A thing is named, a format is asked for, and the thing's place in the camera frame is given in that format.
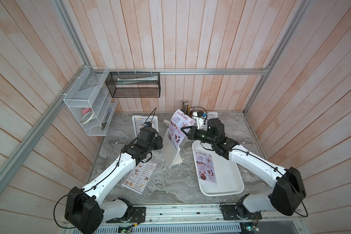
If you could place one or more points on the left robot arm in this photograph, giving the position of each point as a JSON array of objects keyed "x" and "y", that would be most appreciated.
[{"x": 86, "y": 209}]

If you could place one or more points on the pink eraser block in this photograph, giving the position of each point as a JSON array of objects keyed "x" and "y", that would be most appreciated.
[{"x": 86, "y": 111}]

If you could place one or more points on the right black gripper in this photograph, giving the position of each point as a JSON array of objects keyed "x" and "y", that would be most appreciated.
[{"x": 193, "y": 133}]

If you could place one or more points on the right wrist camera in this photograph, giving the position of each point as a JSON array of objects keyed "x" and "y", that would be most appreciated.
[{"x": 201, "y": 119}]

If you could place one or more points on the white menu holder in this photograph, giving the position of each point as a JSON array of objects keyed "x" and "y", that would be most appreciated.
[
  {"x": 170, "y": 153},
  {"x": 211, "y": 115},
  {"x": 139, "y": 121}
]

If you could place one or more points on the pencils in cup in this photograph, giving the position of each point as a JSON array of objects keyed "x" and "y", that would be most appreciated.
[{"x": 185, "y": 107}]

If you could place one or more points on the white tape roll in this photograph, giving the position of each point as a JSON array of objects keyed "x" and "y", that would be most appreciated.
[{"x": 87, "y": 117}]

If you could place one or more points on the papers in black basket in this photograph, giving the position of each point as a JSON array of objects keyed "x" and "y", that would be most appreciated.
[{"x": 137, "y": 81}]

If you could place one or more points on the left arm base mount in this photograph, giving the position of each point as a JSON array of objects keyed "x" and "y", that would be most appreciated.
[{"x": 123, "y": 211}]

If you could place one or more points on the white plastic tray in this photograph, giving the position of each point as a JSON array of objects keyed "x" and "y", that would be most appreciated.
[{"x": 228, "y": 177}]

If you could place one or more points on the special menu sheet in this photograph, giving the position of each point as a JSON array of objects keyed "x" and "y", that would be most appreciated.
[
  {"x": 205, "y": 168},
  {"x": 178, "y": 120}
]

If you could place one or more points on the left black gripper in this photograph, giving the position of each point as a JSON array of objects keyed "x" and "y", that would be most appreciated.
[{"x": 159, "y": 140}]

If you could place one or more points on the special menu sheet top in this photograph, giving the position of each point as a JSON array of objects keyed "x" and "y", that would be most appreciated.
[{"x": 178, "y": 120}]

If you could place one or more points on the special menu sheet lower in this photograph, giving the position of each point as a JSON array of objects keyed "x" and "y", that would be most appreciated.
[{"x": 205, "y": 168}]

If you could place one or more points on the white stapler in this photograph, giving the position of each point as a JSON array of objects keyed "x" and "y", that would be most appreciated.
[{"x": 167, "y": 123}]

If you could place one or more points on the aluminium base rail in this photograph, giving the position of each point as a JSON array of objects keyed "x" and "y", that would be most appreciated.
[{"x": 181, "y": 213}]

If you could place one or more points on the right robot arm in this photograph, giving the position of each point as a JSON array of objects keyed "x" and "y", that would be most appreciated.
[{"x": 288, "y": 188}]

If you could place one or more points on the white wire wall shelf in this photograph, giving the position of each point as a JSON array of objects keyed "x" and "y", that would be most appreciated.
[{"x": 89, "y": 90}]

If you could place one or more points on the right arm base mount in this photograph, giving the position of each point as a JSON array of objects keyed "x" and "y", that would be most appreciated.
[{"x": 238, "y": 211}]

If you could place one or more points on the black mesh wall basket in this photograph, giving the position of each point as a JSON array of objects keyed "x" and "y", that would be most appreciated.
[{"x": 133, "y": 91}]

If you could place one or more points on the dim sum inn menu sheet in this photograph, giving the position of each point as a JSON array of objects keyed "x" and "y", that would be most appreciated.
[{"x": 138, "y": 178}]

